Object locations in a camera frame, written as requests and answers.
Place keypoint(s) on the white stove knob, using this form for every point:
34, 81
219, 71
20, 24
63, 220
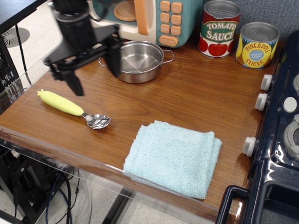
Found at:
249, 145
261, 101
266, 82

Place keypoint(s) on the white stove knob middle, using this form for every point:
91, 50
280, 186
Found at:
261, 101

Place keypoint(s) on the tomato sauce can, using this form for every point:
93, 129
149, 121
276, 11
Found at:
219, 26

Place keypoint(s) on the pineapple slices can yellow label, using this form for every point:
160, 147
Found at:
257, 44

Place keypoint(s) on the light blue towel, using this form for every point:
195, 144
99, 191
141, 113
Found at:
173, 159

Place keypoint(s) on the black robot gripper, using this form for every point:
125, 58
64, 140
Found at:
81, 43

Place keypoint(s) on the small stainless steel pot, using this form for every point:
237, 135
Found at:
141, 61

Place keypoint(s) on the white stove knob front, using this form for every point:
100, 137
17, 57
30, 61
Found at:
249, 145

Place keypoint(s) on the toy microwave oven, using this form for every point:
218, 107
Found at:
167, 23

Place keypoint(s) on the black desk at left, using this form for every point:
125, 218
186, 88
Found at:
11, 13

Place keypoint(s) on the spoon with yellow-green handle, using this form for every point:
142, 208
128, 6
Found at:
97, 121

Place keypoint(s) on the white stove knob rear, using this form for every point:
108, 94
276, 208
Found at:
266, 82

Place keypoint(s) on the dark blue toy stove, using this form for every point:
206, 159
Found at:
272, 196

